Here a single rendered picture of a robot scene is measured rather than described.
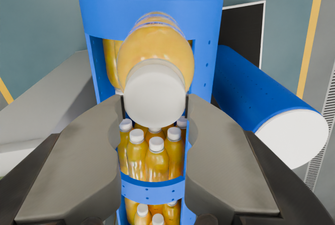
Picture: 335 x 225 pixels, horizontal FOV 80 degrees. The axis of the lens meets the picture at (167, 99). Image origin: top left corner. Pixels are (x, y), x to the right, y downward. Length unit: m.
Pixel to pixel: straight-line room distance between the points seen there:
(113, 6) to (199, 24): 0.14
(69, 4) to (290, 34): 1.65
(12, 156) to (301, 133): 0.87
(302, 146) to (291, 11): 1.21
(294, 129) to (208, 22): 0.54
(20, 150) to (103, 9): 0.43
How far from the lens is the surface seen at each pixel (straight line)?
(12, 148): 0.66
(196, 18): 0.35
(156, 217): 0.79
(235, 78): 1.01
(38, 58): 1.85
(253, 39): 1.60
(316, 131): 0.86
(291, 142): 0.84
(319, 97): 2.33
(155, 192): 0.54
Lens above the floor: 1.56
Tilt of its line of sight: 62 degrees down
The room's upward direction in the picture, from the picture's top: 172 degrees clockwise
